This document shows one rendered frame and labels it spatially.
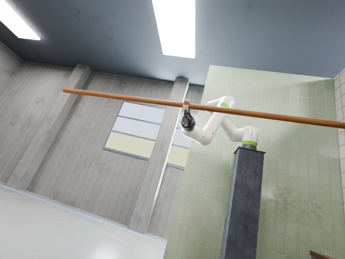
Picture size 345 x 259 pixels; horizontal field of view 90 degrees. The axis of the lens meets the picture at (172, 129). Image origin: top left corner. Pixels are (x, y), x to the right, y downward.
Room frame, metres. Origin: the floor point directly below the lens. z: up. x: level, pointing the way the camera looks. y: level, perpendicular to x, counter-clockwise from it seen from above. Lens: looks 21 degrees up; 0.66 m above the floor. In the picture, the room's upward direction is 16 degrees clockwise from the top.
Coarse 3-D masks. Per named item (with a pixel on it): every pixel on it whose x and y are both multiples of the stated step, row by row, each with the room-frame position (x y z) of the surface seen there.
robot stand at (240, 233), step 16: (240, 160) 1.38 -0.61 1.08; (256, 160) 1.35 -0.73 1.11; (240, 176) 1.37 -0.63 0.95; (256, 176) 1.35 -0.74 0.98; (240, 192) 1.37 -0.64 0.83; (256, 192) 1.34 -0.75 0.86; (240, 208) 1.37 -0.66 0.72; (256, 208) 1.34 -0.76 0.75; (224, 224) 1.56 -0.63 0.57; (240, 224) 1.36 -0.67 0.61; (256, 224) 1.34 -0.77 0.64; (224, 240) 1.46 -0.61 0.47; (240, 240) 1.36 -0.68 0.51; (256, 240) 1.34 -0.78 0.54; (224, 256) 1.38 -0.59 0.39; (240, 256) 1.36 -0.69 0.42
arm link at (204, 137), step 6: (216, 114) 1.16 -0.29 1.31; (222, 114) 1.16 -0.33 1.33; (210, 120) 1.16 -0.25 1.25; (216, 120) 1.14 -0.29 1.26; (222, 120) 1.17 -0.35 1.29; (204, 126) 1.16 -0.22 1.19; (210, 126) 1.13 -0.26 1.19; (216, 126) 1.14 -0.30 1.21; (198, 132) 1.12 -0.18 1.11; (204, 132) 1.11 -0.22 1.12; (210, 132) 1.11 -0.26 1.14; (198, 138) 1.13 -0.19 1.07; (204, 138) 1.11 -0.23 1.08; (210, 138) 1.11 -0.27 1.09; (204, 144) 1.14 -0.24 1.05
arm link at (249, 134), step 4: (240, 128) 1.49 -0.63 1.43; (244, 128) 1.44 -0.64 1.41; (248, 128) 1.41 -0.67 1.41; (252, 128) 1.39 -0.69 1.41; (256, 128) 1.39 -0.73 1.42; (240, 132) 1.48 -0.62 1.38; (244, 132) 1.44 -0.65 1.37; (248, 132) 1.41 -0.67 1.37; (252, 132) 1.39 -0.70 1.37; (256, 132) 1.39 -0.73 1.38; (240, 136) 1.49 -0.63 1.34; (244, 136) 1.44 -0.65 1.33; (248, 136) 1.40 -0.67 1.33; (252, 136) 1.39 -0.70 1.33; (256, 136) 1.40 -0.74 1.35; (240, 140) 1.53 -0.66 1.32; (244, 140) 1.43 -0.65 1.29; (248, 140) 1.40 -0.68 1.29; (252, 140) 1.39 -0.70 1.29; (256, 140) 1.40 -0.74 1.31; (256, 144) 1.41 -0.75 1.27
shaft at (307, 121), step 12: (96, 96) 0.97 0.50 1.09; (108, 96) 0.94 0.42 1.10; (120, 96) 0.92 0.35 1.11; (132, 96) 0.90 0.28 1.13; (192, 108) 0.83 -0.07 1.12; (204, 108) 0.81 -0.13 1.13; (216, 108) 0.79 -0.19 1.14; (228, 108) 0.78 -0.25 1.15; (288, 120) 0.72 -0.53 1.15; (300, 120) 0.70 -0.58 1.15; (312, 120) 0.69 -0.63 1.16; (324, 120) 0.68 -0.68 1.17
